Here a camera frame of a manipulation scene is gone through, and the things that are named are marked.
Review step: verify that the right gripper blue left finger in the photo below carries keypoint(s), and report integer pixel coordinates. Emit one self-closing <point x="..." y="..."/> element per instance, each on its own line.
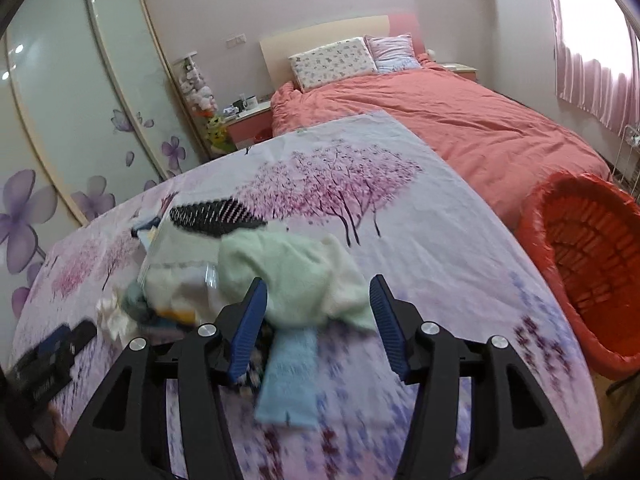
<point x="253" y="308"/>

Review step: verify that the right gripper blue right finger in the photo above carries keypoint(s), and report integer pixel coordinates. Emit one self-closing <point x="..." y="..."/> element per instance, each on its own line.
<point x="393" y="338"/>

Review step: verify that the light blue cream tube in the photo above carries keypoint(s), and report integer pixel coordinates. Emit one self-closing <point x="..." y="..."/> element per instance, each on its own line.
<point x="289" y="388"/>

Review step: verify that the light green cloth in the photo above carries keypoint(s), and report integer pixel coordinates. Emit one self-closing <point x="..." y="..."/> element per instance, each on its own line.
<point x="309" y="282"/>

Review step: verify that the silver snack bag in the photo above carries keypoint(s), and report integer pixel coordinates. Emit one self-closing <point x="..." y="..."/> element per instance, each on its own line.
<point x="179" y="275"/>

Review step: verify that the black polka dot hairbrush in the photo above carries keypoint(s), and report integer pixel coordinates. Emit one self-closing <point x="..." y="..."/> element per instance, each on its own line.
<point x="215" y="218"/>

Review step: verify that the floral pink purple tablecloth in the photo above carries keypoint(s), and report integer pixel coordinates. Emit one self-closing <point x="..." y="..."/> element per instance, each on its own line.
<point x="368" y="184"/>

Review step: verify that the bed with coral duvet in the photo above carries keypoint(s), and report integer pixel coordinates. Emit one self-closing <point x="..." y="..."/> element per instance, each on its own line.
<point x="500" y="147"/>

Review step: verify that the pink nightstand left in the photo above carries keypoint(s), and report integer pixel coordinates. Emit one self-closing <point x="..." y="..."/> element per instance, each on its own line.
<point x="251" y="126"/>

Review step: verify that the red laundry basket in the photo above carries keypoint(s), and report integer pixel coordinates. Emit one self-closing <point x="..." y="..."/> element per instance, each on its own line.
<point x="582" y="234"/>

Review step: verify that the floral white pillow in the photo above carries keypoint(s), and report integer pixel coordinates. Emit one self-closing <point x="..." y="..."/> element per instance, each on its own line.
<point x="331" y="63"/>

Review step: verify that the nightstand right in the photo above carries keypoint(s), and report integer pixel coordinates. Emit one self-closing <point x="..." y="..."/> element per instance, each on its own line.
<point x="462" y="70"/>

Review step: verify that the striped pink pillow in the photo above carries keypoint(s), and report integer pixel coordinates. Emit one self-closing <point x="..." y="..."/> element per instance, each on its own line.
<point x="392" y="53"/>

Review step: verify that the floral sliding wardrobe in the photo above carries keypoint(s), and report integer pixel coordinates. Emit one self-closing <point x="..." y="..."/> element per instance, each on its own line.
<point x="90" y="117"/>

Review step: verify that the cream pink headboard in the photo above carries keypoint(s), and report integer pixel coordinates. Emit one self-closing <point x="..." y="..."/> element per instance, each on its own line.
<point x="277" y="49"/>

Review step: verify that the pink curtain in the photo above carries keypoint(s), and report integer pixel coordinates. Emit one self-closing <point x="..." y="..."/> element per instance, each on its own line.
<point x="597" y="60"/>

